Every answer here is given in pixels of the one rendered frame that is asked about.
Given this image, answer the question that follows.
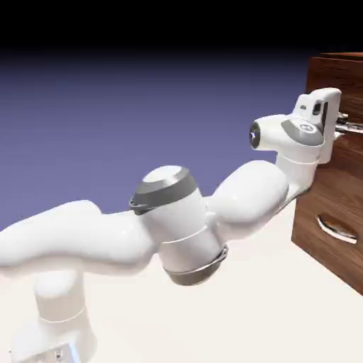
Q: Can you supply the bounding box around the curved silver drawer handle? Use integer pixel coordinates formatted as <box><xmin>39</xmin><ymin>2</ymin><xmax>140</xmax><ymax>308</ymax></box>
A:
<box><xmin>315</xmin><ymin>213</ymin><xmax>359</xmax><ymax>245</ymax></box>
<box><xmin>336</xmin><ymin>121</ymin><xmax>363</xmax><ymax>134</ymax></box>

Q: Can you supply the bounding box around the dark wood drawer front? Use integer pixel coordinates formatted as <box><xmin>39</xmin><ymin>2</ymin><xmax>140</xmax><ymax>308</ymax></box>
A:
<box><xmin>291</xmin><ymin>157</ymin><xmax>363</xmax><ymax>296</ymax></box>
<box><xmin>300</xmin><ymin>55</ymin><xmax>363</xmax><ymax>172</ymax></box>

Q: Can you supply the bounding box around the dark wood cabinet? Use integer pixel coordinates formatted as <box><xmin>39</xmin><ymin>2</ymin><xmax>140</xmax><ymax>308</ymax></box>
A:
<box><xmin>291</xmin><ymin>52</ymin><xmax>363</xmax><ymax>296</ymax></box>

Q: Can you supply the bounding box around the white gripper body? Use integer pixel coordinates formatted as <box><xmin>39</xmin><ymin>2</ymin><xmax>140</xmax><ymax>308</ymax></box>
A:
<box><xmin>316</xmin><ymin>87</ymin><xmax>342</xmax><ymax>165</ymax></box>

